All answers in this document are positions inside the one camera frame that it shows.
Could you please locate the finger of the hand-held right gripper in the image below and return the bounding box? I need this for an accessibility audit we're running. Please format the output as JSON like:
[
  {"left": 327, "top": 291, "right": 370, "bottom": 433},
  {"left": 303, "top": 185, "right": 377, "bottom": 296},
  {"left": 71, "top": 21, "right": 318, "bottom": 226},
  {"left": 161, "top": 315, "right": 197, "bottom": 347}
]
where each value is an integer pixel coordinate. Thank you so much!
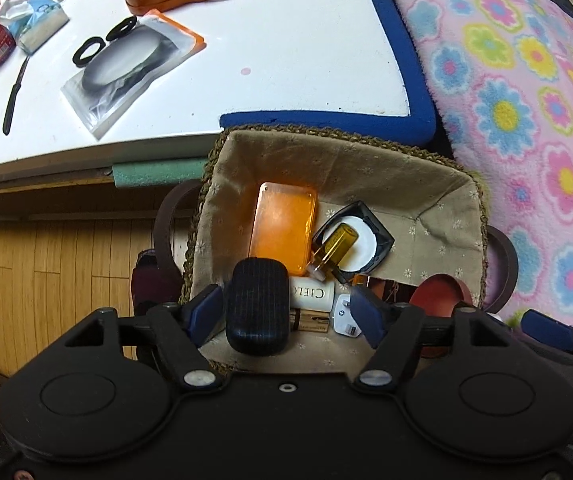
[{"left": 522, "top": 309, "right": 573, "bottom": 361}]

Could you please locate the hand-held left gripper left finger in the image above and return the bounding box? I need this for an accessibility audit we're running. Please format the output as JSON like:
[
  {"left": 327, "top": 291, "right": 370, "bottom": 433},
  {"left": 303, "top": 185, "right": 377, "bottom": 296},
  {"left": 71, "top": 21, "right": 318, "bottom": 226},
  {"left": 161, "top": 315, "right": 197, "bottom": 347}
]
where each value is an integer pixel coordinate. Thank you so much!
[{"left": 64, "top": 284, "right": 224, "bottom": 393}]

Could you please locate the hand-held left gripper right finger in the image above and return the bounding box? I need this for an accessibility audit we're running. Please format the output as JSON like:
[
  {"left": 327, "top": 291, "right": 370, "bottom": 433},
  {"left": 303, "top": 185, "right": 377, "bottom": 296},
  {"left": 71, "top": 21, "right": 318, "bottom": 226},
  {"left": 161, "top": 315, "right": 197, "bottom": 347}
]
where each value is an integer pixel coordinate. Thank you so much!
[{"left": 349, "top": 287, "right": 509, "bottom": 393}]

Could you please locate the white plug charger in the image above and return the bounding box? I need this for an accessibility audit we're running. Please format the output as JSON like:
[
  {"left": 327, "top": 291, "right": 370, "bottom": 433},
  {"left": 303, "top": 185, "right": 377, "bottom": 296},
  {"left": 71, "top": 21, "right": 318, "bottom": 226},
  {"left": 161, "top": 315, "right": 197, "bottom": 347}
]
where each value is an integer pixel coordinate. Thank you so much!
[{"left": 331, "top": 292, "right": 364, "bottom": 338}]

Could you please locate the black ribbed hard case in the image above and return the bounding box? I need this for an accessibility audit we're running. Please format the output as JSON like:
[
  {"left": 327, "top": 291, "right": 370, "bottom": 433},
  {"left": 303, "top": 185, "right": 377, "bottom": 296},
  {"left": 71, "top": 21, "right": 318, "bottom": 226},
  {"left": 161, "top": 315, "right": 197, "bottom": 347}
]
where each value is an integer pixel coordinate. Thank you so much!
[{"left": 225, "top": 257, "right": 291, "bottom": 356}]

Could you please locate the black square compact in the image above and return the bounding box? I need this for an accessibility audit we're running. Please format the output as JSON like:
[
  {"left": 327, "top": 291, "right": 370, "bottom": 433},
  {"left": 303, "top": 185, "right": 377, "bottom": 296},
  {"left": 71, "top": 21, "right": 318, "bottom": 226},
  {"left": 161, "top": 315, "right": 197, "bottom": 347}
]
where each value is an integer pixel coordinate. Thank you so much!
[{"left": 311, "top": 201, "right": 395, "bottom": 283}]

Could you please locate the white and gold tube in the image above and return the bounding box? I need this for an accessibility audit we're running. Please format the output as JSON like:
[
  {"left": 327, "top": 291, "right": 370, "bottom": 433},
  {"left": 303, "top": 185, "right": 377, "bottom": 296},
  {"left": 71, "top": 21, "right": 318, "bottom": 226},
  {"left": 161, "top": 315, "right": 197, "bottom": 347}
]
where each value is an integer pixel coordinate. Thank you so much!
[{"left": 289, "top": 276, "right": 336, "bottom": 312}]

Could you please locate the amber glass bottle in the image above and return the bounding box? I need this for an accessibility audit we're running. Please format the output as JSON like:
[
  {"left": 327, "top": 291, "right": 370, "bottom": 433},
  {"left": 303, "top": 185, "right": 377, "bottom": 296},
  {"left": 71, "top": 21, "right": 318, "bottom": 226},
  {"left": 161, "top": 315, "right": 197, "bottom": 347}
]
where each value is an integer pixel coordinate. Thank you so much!
[{"left": 307, "top": 225, "right": 359, "bottom": 281}]

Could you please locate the red round case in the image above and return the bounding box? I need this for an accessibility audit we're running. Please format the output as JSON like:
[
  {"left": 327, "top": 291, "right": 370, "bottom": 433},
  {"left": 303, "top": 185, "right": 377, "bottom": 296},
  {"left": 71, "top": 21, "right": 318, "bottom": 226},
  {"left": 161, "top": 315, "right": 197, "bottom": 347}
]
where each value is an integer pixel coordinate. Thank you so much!
[{"left": 406, "top": 273, "right": 474, "bottom": 361}]

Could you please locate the orange transparent box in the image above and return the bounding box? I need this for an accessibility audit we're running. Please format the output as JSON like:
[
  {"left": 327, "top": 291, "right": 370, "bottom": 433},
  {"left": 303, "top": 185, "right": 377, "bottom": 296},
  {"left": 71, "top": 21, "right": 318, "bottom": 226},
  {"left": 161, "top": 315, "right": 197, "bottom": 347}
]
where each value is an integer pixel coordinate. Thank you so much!
[{"left": 248, "top": 181, "right": 318, "bottom": 278}]

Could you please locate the woven basket with fabric lining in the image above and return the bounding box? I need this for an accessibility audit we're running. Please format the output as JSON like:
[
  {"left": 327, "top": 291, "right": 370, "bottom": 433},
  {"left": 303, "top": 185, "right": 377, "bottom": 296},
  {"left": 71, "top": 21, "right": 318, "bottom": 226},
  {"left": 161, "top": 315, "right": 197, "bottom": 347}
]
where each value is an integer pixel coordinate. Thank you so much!
[{"left": 154, "top": 124, "right": 519, "bottom": 376}]

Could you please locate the dark maroon cloth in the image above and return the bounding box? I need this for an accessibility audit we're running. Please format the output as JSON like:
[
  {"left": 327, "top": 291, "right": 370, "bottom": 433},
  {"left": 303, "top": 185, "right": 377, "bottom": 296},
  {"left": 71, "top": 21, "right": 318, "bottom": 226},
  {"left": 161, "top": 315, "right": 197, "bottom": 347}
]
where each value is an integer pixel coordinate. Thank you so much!
[{"left": 131, "top": 250, "right": 182, "bottom": 316}]

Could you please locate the green foam corner guard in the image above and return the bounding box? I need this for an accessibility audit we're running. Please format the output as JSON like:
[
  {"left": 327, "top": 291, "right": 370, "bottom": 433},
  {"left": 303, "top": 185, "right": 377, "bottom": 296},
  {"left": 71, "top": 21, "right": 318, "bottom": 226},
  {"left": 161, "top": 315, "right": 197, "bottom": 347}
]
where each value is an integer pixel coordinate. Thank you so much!
[{"left": 111, "top": 156, "right": 208, "bottom": 188}]

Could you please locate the pink floral fleece blanket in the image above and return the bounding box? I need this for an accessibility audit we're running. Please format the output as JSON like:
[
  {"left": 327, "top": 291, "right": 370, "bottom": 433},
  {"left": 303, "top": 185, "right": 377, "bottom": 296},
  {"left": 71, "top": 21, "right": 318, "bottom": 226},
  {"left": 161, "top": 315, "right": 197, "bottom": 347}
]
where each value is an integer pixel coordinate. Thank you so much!
[{"left": 371, "top": 0, "right": 573, "bottom": 336}]

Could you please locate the blue foam edge guard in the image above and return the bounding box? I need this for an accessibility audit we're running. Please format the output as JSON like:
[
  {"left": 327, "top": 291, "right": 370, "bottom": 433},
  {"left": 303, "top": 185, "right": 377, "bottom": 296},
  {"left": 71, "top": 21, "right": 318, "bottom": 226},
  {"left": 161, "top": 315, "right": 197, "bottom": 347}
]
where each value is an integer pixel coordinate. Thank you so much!
[{"left": 219, "top": 0, "right": 438, "bottom": 148}]

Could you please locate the clear plastic package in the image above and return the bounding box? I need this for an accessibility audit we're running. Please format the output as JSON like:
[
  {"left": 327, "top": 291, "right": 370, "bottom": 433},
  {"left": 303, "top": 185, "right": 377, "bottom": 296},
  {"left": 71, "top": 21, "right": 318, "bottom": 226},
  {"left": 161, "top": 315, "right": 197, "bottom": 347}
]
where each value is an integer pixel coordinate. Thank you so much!
[{"left": 61, "top": 7, "right": 206, "bottom": 141}]

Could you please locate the black pen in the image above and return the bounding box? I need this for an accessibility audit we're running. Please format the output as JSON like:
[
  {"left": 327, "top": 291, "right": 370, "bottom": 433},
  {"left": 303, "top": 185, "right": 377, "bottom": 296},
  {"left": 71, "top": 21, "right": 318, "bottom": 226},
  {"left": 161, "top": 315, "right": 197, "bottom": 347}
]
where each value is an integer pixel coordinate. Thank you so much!
[{"left": 2, "top": 55, "right": 31, "bottom": 136}]

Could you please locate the blue and white tissue pack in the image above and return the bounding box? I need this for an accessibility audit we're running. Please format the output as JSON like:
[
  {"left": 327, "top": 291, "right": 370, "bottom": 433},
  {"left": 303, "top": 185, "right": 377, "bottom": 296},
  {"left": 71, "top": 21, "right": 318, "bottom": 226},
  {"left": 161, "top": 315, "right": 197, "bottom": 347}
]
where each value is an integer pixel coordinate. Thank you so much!
[{"left": 0, "top": 0, "right": 70, "bottom": 55}]

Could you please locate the black rubber ring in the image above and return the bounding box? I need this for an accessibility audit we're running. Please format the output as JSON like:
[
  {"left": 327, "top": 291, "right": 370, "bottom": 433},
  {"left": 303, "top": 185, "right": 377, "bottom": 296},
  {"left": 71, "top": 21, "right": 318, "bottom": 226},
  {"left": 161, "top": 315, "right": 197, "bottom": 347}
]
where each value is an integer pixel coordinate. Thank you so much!
[
  {"left": 72, "top": 35, "right": 103, "bottom": 68},
  {"left": 105, "top": 16, "right": 138, "bottom": 43}
]

